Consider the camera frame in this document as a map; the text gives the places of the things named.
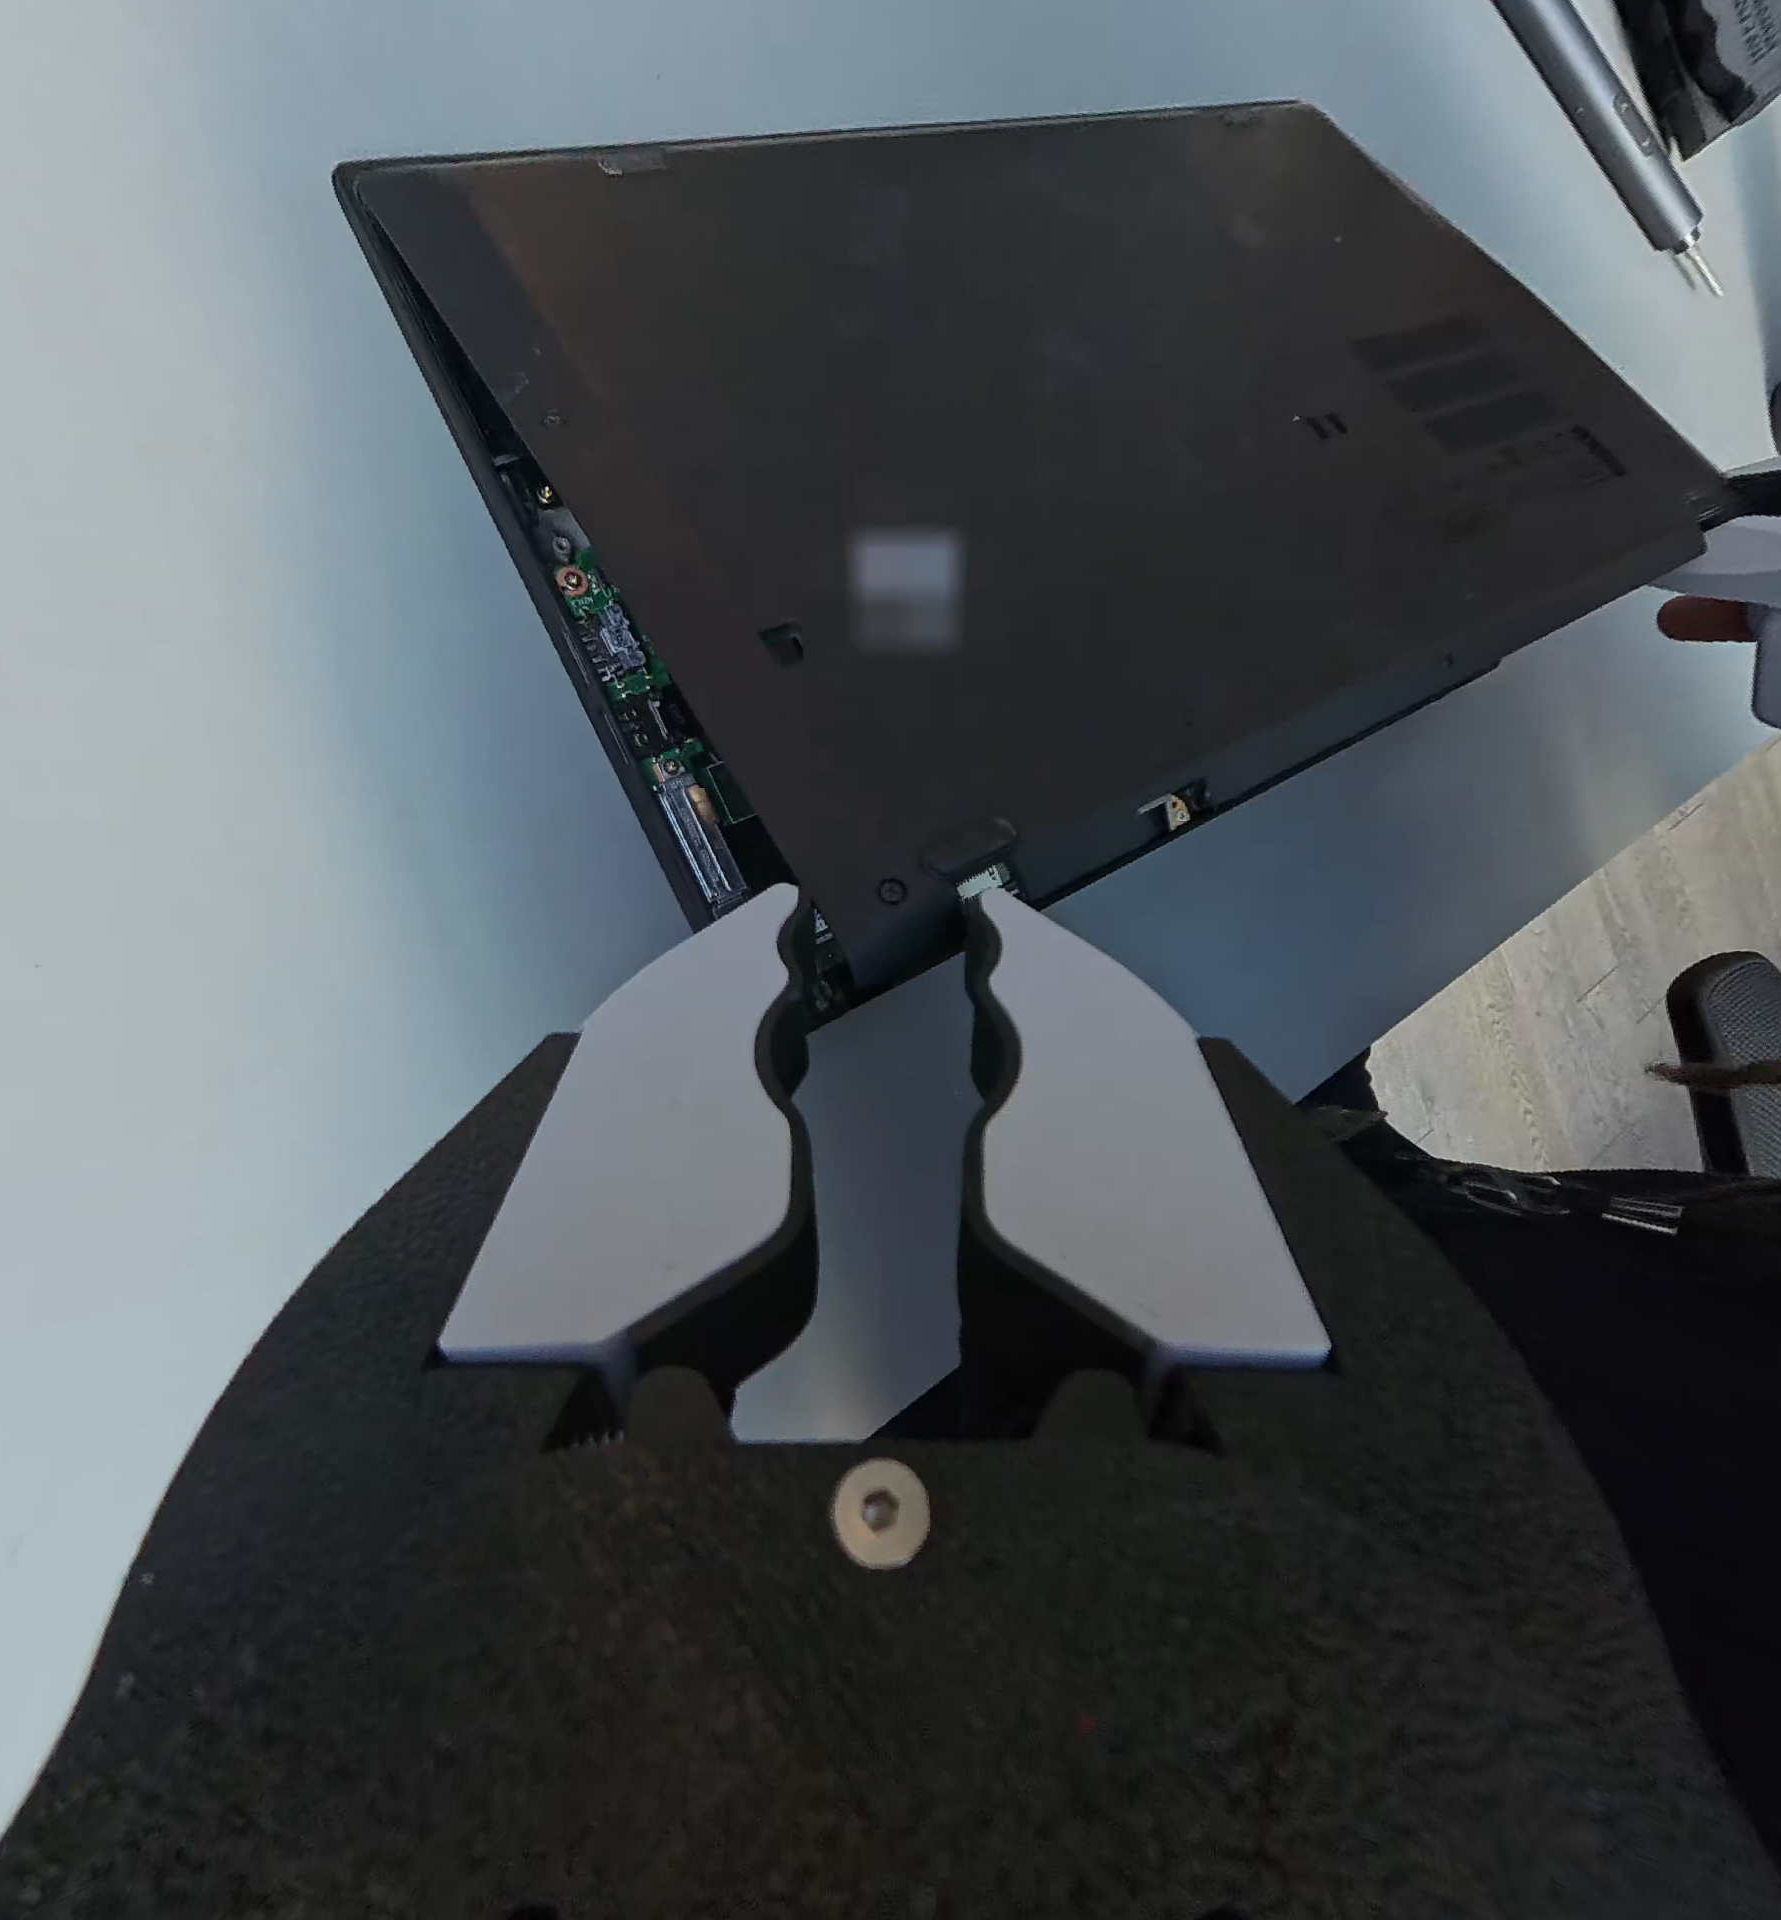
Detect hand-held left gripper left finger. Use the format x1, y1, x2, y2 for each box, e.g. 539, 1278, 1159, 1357
440, 881, 815, 1366

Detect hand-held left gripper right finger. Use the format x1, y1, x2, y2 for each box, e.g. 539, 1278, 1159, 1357
966, 890, 1339, 1372

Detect black electric screwdriver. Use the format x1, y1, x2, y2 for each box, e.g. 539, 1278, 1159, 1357
1489, 0, 1727, 301

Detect black laptop bottom cover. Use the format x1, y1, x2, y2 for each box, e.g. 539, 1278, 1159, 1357
339, 101, 1738, 1021

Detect grey desk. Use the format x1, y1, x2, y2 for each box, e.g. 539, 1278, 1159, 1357
0, 0, 1781, 1877

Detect grey mesh office chair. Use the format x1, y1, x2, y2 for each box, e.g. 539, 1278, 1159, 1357
1647, 947, 1781, 1182

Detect black tool with yellow label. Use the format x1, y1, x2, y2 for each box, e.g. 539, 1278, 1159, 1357
1639, 0, 1781, 162

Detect person's dark clothing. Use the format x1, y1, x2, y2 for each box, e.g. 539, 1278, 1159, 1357
1301, 1104, 1781, 1920

